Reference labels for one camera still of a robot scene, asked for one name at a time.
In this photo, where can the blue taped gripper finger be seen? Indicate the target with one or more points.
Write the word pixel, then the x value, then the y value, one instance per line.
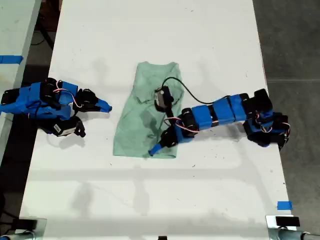
pixel 102 110
pixel 165 147
pixel 155 149
pixel 103 103

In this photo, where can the metal clamp plate black block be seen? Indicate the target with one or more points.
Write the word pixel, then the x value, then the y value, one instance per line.
pixel 27 226
pixel 285 225

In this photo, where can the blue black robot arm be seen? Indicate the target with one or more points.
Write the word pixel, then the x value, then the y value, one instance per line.
pixel 27 100
pixel 225 112

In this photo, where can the pale green T-shirt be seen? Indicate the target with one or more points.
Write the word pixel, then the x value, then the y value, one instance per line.
pixel 135 130

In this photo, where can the long blue tape strip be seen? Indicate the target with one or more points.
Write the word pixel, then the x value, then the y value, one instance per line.
pixel 11 59

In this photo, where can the white side table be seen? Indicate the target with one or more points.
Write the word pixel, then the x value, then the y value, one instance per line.
pixel 15 50

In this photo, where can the black camera box silver face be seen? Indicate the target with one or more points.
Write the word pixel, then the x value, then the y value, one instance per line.
pixel 163 97

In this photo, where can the black camera box white label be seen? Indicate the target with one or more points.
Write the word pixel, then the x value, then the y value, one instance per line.
pixel 65 128

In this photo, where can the small blue tape piece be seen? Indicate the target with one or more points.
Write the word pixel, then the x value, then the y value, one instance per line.
pixel 284 205

